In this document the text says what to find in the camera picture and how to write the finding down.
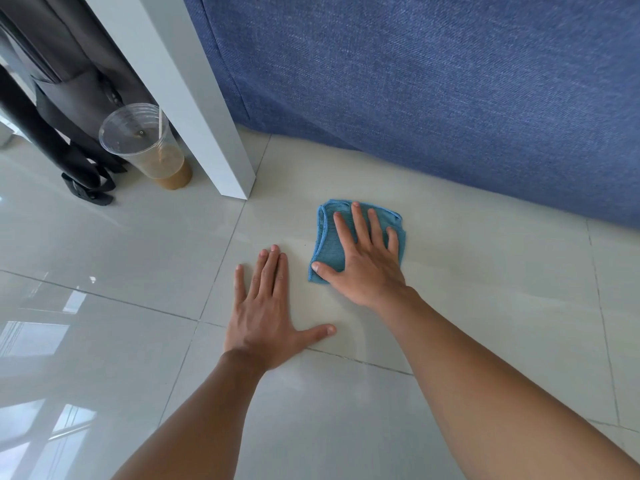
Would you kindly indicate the person's left hand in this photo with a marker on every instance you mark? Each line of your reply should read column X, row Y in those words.
column 262, row 324

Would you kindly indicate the person's right hand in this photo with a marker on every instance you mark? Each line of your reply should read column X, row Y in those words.
column 367, row 272

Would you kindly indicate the person's right thumb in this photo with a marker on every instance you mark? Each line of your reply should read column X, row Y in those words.
column 327, row 272

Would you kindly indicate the person's left middle finger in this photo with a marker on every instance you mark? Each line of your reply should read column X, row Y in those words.
column 269, row 272

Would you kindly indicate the person's right middle finger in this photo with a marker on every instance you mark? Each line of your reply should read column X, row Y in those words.
column 361, row 227

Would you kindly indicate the person's left thumb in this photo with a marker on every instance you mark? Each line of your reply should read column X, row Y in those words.
column 315, row 335

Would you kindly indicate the person's left little finger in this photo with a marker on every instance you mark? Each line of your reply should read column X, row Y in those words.
column 240, row 284

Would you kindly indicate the person's right little finger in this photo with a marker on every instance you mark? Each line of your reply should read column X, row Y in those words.
column 394, row 244

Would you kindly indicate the blue microfibre cloth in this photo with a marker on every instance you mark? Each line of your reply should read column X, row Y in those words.
column 330, row 244

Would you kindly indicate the person's left forearm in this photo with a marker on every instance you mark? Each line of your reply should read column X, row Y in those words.
column 200, row 424

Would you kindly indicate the person's right forearm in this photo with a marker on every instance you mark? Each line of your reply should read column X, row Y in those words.
column 500, row 389

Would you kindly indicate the blue fabric sofa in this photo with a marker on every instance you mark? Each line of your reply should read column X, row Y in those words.
column 425, row 84

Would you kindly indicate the clear plastic cup with coffee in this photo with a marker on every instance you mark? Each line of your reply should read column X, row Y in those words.
column 150, row 152

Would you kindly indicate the white drinking straw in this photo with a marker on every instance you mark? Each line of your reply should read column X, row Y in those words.
column 161, row 137

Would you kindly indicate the white table leg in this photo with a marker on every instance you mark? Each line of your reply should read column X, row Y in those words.
column 185, row 84

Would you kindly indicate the black bag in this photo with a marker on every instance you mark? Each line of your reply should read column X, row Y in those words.
column 60, row 89

